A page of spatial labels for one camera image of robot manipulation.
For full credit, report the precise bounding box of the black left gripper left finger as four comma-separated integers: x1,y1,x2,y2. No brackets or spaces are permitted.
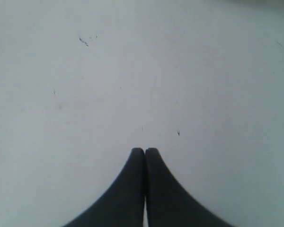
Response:
66,148,145,227

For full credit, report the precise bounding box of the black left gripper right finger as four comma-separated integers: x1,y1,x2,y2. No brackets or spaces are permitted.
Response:
145,148,231,227

